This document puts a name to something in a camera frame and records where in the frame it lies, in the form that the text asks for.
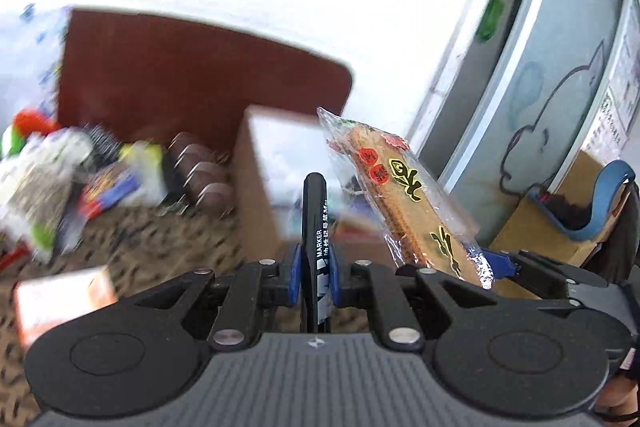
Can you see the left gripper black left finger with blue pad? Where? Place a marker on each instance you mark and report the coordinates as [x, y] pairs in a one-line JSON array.
[[228, 312]]

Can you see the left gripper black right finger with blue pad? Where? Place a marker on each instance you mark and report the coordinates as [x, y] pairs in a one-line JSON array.
[[424, 312]]

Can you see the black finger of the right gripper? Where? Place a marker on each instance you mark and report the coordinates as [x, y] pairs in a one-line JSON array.
[[534, 272]]

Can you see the brown biscuit packet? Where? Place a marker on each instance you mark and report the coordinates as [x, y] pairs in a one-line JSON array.
[[421, 223]]

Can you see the black marker pen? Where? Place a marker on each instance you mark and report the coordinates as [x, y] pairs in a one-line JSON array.
[[316, 268]]

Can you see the orange white medicine box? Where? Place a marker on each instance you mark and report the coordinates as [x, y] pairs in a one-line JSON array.
[[41, 304]]

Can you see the person's right hand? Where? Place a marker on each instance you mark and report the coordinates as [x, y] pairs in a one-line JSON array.
[[618, 402]]

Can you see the blue chair with carton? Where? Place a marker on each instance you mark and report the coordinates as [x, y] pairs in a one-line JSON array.
[[541, 225]]

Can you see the brown striped pencil case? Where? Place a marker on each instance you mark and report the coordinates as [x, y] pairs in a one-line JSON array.
[[199, 176]]

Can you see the brown cardboard box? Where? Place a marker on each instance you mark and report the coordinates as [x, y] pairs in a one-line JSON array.
[[274, 152]]

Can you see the colourful card box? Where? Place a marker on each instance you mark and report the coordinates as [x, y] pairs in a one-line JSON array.
[[107, 188]]

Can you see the glass door with cartoon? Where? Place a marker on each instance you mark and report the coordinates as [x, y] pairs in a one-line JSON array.
[[521, 100]]

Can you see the white spotted pouch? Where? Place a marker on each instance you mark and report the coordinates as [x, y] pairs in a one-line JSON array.
[[36, 185]]

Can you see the dark red chair back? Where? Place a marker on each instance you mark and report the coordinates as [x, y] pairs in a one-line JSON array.
[[149, 77]]

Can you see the orange green toy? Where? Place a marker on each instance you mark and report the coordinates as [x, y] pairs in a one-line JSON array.
[[25, 123]]

